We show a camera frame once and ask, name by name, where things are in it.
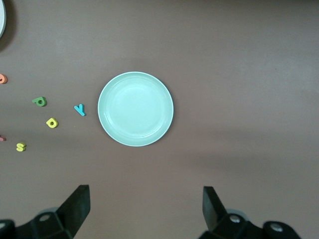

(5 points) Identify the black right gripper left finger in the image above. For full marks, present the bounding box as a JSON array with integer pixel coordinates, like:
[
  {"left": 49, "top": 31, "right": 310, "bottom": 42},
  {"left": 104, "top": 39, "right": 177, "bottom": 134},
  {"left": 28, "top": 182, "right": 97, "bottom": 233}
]
[{"left": 0, "top": 184, "right": 90, "bottom": 239}]

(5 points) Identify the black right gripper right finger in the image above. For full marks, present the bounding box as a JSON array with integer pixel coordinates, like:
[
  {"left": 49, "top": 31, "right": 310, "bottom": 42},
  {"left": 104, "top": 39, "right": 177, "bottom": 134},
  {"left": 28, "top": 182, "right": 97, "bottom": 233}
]
[{"left": 199, "top": 186, "right": 303, "bottom": 239}]

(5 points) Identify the yellow letter a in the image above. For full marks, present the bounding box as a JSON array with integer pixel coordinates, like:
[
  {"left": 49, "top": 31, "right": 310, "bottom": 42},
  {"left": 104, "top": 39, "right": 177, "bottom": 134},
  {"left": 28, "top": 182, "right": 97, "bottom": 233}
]
[{"left": 45, "top": 117, "right": 59, "bottom": 129}]

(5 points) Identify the teal letter y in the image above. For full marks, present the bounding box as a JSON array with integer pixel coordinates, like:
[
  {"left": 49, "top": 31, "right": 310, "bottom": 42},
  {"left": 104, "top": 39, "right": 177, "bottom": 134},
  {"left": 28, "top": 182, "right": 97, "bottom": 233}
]
[{"left": 73, "top": 104, "right": 87, "bottom": 117}]

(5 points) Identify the green letter p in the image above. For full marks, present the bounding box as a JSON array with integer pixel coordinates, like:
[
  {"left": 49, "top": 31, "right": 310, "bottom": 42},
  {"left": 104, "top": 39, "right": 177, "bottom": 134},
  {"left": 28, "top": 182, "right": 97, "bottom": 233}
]
[{"left": 31, "top": 96, "right": 47, "bottom": 107}]

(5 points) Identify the green plate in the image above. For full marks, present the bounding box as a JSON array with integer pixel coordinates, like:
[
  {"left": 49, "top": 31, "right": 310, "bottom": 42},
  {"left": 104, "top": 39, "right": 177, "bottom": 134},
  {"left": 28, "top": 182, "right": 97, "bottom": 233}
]
[{"left": 97, "top": 71, "right": 174, "bottom": 147}]

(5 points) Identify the brown table mat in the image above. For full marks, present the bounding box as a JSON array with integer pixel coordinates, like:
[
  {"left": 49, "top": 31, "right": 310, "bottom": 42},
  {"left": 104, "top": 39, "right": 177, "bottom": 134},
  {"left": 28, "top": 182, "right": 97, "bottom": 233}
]
[{"left": 0, "top": 0, "right": 319, "bottom": 239}]

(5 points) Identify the beige plate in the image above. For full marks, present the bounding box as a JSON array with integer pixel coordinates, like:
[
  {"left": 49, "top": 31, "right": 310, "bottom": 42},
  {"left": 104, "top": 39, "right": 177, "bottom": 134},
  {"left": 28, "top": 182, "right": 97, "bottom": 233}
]
[{"left": 0, "top": 0, "right": 7, "bottom": 39}]

